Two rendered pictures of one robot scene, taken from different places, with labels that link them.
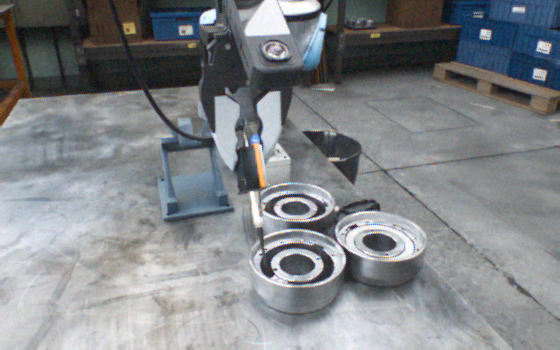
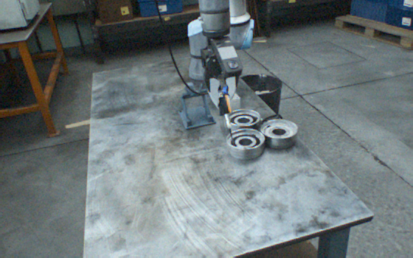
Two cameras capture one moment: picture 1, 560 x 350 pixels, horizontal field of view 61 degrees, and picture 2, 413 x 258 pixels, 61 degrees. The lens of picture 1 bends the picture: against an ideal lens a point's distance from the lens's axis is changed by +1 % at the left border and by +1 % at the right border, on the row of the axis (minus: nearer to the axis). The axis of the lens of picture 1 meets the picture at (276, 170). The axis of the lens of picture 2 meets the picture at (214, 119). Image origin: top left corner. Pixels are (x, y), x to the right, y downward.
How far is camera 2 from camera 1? 0.46 m
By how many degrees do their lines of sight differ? 4
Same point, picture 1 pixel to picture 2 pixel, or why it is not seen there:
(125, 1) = not seen: outside the picture
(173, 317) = (199, 164)
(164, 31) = (147, 10)
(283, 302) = (240, 155)
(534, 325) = (386, 181)
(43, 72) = (69, 43)
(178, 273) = (197, 149)
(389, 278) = (282, 144)
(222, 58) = (212, 64)
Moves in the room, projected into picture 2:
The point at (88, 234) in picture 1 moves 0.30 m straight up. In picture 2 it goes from (155, 136) to (138, 42)
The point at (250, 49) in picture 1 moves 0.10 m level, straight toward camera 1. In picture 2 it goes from (224, 64) to (227, 80)
